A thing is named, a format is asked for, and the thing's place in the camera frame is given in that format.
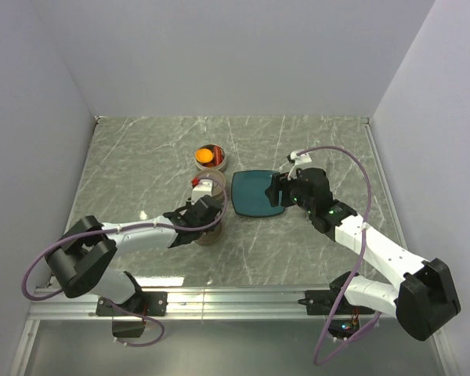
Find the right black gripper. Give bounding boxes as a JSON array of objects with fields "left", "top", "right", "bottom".
[{"left": 264, "top": 172, "right": 315, "bottom": 215}]

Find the brown lid with bar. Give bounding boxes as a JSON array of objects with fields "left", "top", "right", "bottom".
[{"left": 195, "top": 223, "right": 222, "bottom": 246}]

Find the orange half fruit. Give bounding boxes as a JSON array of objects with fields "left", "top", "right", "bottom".
[{"left": 195, "top": 148, "right": 214, "bottom": 164}]

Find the red sausage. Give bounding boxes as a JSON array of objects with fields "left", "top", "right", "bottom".
[{"left": 213, "top": 145, "right": 224, "bottom": 166}]

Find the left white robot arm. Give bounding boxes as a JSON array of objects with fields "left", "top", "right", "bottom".
[{"left": 45, "top": 196, "right": 226, "bottom": 315}]

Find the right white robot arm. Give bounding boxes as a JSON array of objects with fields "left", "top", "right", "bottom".
[{"left": 265, "top": 168, "right": 461, "bottom": 341}]

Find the near metal round container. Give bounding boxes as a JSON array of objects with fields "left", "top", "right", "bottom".
[{"left": 195, "top": 170, "right": 226, "bottom": 203}]

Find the metal round container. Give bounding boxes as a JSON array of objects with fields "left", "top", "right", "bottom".
[
  {"left": 195, "top": 170, "right": 226, "bottom": 203},
  {"left": 194, "top": 144, "right": 228, "bottom": 172}
]

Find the teal square plate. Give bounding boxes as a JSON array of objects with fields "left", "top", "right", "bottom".
[{"left": 230, "top": 170, "right": 285, "bottom": 218}]

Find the far metal round container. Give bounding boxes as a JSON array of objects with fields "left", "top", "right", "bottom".
[{"left": 194, "top": 144, "right": 228, "bottom": 172}]

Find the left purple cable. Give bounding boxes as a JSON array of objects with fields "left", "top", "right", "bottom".
[{"left": 21, "top": 179, "right": 229, "bottom": 348}]

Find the purple cable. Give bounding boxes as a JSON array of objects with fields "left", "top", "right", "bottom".
[
  {"left": 291, "top": 145, "right": 381, "bottom": 366},
  {"left": 21, "top": 179, "right": 229, "bottom": 348}
]

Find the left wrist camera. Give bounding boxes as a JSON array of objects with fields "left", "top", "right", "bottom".
[{"left": 190, "top": 177, "right": 215, "bottom": 204}]

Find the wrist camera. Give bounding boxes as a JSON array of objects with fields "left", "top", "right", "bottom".
[
  {"left": 287, "top": 150, "right": 313, "bottom": 180},
  {"left": 190, "top": 177, "right": 215, "bottom": 204}
]

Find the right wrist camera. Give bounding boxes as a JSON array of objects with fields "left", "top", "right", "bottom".
[{"left": 287, "top": 150, "right": 313, "bottom": 180}]

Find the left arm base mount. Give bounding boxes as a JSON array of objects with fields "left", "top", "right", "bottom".
[{"left": 96, "top": 291, "right": 168, "bottom": 340}]

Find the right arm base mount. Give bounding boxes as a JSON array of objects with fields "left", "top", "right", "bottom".
[{"left": 298, "top": 290, "right": 374, "bottom": 316}]

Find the aluminium front rail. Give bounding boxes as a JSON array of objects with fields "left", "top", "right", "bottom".
[{"left": 27, "top": 284, "right": 442, "bottom": 320}]

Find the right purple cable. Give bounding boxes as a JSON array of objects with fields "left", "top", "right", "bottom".
[{"left": 291, "top": 145, "right": 381, "bottom": 366}]

